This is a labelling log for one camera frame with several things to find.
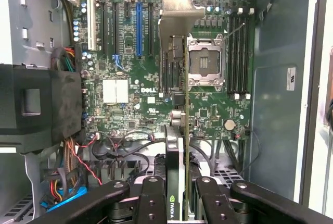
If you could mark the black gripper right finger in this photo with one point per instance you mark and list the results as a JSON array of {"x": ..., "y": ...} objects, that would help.
[{"x": 213, "y": 203}]

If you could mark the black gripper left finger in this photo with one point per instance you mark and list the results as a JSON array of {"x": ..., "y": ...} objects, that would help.
[{"x": 151, "y": 203}]

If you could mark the perforated metal drive cage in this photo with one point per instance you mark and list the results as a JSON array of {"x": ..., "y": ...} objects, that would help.
[{"x": 229, "y": 175}]

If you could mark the round coin cell battery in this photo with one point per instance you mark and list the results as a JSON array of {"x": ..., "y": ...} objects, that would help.
[{"x": 229, "y": 124}]

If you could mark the green Dell motherboard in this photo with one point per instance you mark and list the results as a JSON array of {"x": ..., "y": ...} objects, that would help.
[{"x": 145, "y": 119}]

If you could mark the open grey PC case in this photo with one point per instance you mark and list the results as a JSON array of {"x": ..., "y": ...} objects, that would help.
[{"x": 275, "y": 130}]

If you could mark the silver chipset heatsink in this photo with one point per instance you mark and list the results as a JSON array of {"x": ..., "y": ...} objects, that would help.
[{"x": 115, "y": 91}]

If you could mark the grey disk bay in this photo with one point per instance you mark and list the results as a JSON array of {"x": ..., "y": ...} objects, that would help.
[{"x": 15, "y": 177}]

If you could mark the metal CPU socket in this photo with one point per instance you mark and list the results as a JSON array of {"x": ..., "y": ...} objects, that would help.
[{"x": 205, "y": 62}]

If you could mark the white case sticker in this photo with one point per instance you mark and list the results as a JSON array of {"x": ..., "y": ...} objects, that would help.
[{"x": 291, "y": 78}]

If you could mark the black plastic shroud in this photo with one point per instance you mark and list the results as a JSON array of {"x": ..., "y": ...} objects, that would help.
[{"x": 39, "y": 104}]

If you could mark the thin metal locking lever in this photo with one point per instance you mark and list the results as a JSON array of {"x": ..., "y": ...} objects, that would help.
[{"x": 234, "y": 31}]

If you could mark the blue expansion slot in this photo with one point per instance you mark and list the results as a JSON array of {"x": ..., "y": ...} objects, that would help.
[{"x": 139, "y": 28}]

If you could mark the white expansion slot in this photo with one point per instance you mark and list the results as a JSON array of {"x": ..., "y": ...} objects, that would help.
[{"x": 91, "y": 23}]

